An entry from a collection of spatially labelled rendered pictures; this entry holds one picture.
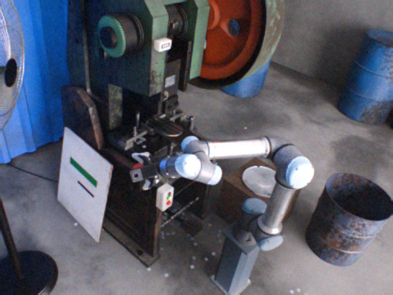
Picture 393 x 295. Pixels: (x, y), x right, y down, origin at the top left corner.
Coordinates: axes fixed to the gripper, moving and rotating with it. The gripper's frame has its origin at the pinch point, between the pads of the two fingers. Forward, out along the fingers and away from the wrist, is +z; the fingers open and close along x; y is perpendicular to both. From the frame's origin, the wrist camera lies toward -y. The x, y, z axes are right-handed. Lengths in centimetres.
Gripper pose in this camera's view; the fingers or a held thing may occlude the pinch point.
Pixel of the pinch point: (136, 172)
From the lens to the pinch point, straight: 144.0
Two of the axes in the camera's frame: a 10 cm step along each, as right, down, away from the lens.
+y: 7.3, -3.0, 6.2
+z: -6.2, 1.1, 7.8
